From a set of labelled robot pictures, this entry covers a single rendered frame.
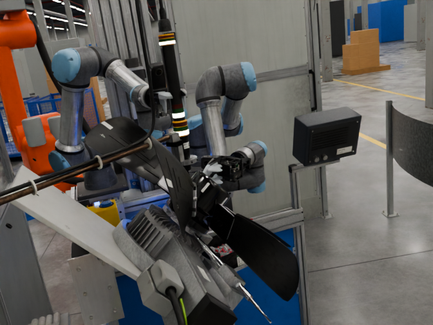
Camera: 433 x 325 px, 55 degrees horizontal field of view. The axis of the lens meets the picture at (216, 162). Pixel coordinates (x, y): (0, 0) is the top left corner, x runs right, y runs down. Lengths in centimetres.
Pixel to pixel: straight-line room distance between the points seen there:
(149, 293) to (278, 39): 265
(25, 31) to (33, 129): 106
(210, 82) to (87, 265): 82
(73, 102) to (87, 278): 80
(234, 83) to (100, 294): 90
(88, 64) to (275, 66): 191
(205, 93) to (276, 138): 184
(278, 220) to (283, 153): 164
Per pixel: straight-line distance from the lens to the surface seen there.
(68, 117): 174
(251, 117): 325
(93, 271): 111
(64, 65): 164
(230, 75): 161
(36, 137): 496
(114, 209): 158
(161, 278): 90
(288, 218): 185
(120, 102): 207
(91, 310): 117
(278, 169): 344
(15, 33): 513
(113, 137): 119
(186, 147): 122
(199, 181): 114
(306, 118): 178
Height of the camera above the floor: 162
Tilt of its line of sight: 17 degrees down
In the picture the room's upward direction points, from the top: 8 degrees counter-clockwise
